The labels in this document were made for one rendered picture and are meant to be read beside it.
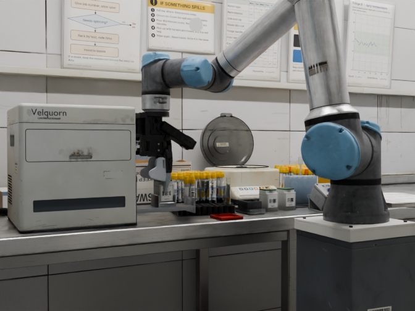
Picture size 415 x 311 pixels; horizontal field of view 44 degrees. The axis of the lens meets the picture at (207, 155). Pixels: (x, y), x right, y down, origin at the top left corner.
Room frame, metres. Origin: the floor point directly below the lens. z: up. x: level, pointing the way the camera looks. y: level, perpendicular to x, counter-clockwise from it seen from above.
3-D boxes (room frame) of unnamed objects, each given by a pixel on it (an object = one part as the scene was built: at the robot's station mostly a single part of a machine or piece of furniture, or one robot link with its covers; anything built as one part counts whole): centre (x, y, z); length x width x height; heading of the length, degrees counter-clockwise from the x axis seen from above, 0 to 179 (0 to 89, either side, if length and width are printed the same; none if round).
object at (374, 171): (1.21, -0.34, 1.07); 0.13 x 0.12 x 0.14; 148
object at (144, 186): (1.76, 0.22, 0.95); 0.29 x 0.25 x 0.15; 27
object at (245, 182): (1.87, -0.13, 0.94); 0.30 x 0.24 x 0.12; 18
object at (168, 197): (1.38, 0.12, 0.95); 0.05 x 0.04 x 0.06; 27
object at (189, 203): (1.37, 0.14, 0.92); 0.21 x 0.07 x 0.05; 117
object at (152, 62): (1.37, 0.13, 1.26); 0.09 x 0.08 x 0.11; 58
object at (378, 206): (1.22, -0.35, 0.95); 0.15 x 0.15 x 0.10
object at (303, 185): (1.69, -0.30, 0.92); 0.10 x 0.07 x 0.10; 111
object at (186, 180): (1.52, 0.01, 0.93); 0.17 x 0.09 x 0.11; 105
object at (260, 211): (1.53, -0.13, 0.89); 0.09 x 0.05 x 0.04; 27
